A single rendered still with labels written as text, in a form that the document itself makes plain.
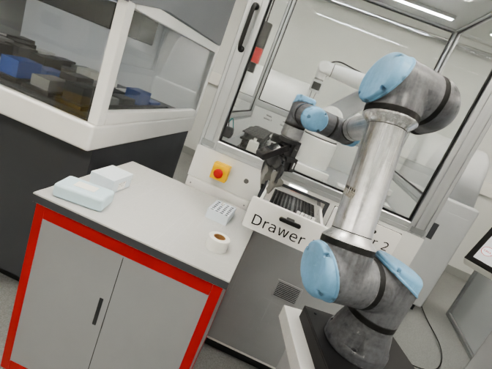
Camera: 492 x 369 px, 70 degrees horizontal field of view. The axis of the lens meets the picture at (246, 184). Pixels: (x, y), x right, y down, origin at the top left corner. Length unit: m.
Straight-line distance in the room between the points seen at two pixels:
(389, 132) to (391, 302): 0.35
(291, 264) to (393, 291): 0.85
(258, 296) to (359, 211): 1.03
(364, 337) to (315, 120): 0.62
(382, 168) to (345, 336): 0.38
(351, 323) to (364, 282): 0.14
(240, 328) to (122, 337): 0.73
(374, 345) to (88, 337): 0.85
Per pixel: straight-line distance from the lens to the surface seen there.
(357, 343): 0.87
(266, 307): 1.71
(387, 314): 0.84
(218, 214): 1.28
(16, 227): 1.87
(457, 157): 1.56
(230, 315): 1.77
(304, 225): 1.17
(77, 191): 1.12
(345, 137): 1.16
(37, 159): 1.70
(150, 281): 1.08
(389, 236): 1.55
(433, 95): 0.82
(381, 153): 0.76
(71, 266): 1.20
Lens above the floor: 1.27
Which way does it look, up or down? 16 degrees down
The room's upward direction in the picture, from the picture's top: 22 degrees clockwise
